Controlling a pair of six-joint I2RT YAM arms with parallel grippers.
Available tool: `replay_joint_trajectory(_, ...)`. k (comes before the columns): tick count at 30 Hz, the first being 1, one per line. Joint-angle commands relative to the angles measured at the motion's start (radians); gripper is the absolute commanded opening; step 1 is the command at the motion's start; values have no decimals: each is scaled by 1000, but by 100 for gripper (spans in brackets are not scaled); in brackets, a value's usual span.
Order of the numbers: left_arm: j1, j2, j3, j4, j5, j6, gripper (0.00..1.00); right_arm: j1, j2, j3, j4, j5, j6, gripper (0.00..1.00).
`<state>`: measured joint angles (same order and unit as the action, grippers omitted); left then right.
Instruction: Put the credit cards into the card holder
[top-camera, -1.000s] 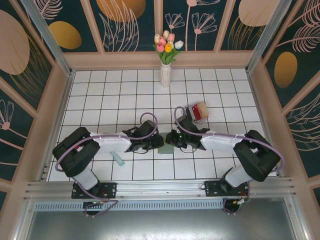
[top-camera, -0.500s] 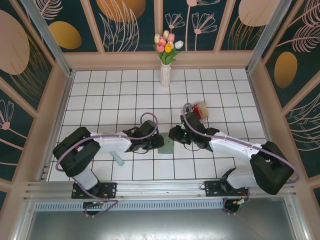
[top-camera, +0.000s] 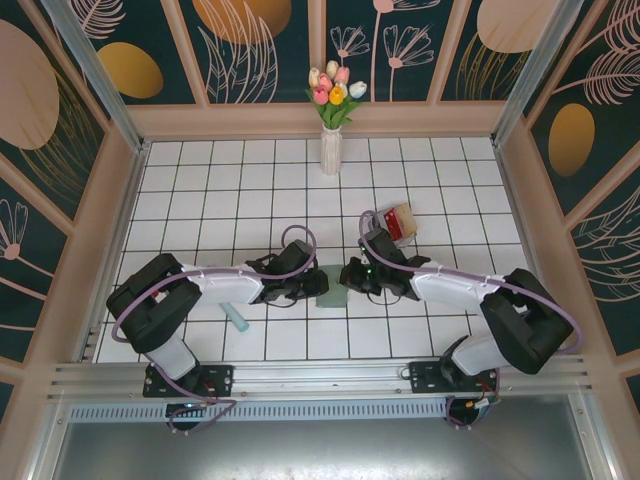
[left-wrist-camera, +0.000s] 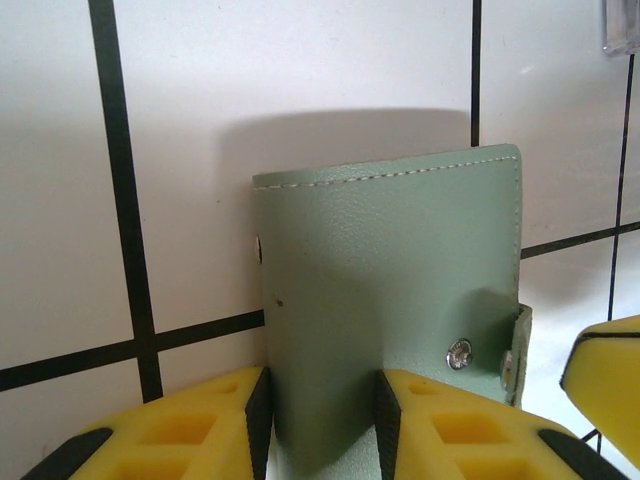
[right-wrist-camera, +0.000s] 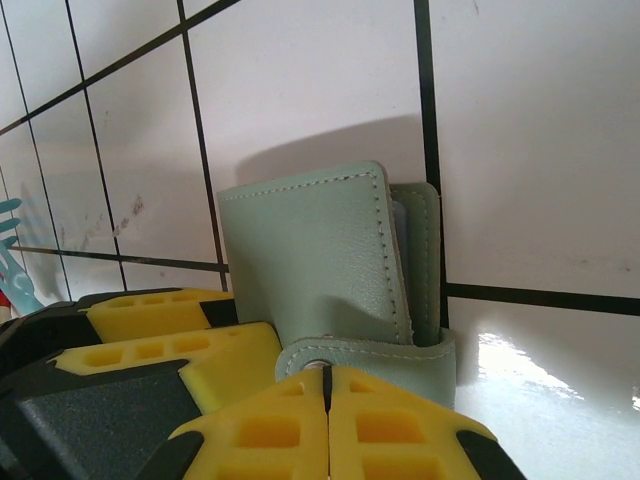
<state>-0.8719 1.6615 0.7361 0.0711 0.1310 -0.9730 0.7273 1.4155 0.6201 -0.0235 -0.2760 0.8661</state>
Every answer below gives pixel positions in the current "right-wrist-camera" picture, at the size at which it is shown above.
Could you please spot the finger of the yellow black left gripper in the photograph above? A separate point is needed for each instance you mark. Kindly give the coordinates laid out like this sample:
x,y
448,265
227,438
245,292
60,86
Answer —
x,y
150,310
125,400

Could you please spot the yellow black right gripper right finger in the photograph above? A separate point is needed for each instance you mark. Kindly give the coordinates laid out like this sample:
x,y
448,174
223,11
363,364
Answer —
x,y
390,435

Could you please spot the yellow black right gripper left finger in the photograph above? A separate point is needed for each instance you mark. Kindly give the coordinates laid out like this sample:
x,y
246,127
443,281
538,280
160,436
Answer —
x,y
270,435

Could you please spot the mint green leather card holder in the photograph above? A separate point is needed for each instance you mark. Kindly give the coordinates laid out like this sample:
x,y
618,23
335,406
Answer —
x,y
310,250

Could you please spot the small red object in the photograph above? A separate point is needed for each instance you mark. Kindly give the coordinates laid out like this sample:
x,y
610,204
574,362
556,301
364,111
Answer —
x,y
4,306

